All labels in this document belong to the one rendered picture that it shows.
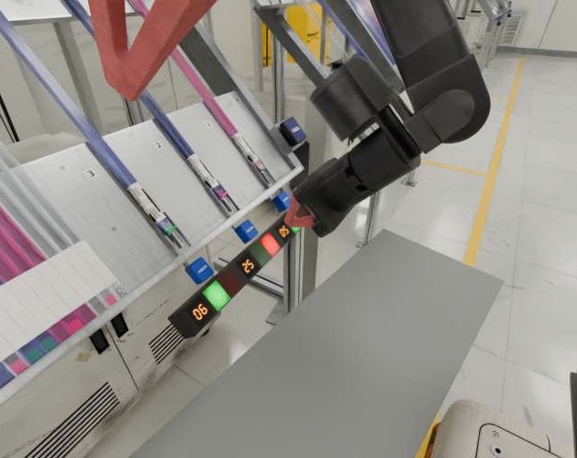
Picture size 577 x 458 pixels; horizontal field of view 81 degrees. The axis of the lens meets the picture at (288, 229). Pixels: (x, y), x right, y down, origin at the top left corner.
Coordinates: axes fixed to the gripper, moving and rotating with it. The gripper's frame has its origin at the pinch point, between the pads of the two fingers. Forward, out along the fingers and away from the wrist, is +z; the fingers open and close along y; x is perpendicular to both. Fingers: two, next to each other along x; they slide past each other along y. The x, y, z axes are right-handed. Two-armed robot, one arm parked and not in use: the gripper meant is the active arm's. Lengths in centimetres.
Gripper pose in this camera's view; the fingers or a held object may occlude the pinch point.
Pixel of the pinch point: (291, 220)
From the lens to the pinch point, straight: 48.3
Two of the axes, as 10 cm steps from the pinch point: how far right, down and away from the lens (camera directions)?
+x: 6.3, 7.7, 1.0
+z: -5.8, 3.9, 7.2
